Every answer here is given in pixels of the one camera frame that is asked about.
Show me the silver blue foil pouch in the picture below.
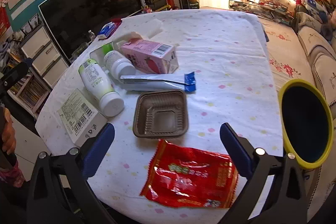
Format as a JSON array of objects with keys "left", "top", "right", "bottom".
[{"left": 121, "top": 72, "right": 197, "bottom": 93}]

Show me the blue tissue pack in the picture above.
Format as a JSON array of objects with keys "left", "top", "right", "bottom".
[{"left": 97, "top": 22, "right": 117, "bottom": 40}]

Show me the brown plastic food tray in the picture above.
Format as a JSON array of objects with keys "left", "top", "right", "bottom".
[{"left": 133, "top": 90, "right": 189, "bottom": 139}]

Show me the yellow rimmed trash bin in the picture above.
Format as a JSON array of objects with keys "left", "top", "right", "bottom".
[{"left": 278, "top": 79, "right": 333, "bottom": 170}]

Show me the pink milk carton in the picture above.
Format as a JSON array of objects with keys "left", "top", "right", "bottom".
[{"left": 121, "top": 39, "right": 179, "bottom": 74}]

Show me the floral bed mattress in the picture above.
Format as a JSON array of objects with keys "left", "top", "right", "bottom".
[{"left": 259, "top": 18, "right": 315, "bottom": 91}]

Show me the white yogurt bottle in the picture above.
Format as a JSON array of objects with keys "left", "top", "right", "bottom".
[{"left": 78, "top": 59, "right": 124, "bottom": 117}]

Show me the red snack wrapper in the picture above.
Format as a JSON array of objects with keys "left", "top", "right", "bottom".
[{"left": 140, "top": 139, "right": 238, "bottom": 209}]

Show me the white pill bottle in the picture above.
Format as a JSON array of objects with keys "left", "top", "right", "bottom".
[{"left": 104, "top": 51, "right": 136, "bottom": 80}]

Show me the beige sectional sofa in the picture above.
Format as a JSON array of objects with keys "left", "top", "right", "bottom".
[{"left": 295, "top": 11, "right": 336, "bottom": 119}]

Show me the white spotted tablecloth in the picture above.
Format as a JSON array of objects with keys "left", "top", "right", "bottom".
[{"left": 35, "top": 9, "right": 284, "bottom": 224}]

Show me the white cardboard box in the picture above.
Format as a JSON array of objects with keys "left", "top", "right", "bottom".
[{"left": 58, "top": 89, "right": 108, "bottom": 147}]

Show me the large flat television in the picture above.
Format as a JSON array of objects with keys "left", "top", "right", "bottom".
[{"left": 39, "top": 0, "right": 140, "bottom": 62}]

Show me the white drawer unit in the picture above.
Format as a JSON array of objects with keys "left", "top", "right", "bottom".
[{"left": 21, "top": 25, "right": 68, "bottom": 89}]

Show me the clear water bottle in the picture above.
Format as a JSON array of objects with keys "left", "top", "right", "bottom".
[{"left": 88, "top": 30, "right": 96, "bottom": 42}]

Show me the person left hand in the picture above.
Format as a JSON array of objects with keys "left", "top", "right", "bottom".
[{"left": 1, "top": 108, "right": 17, "bottom": 155}]

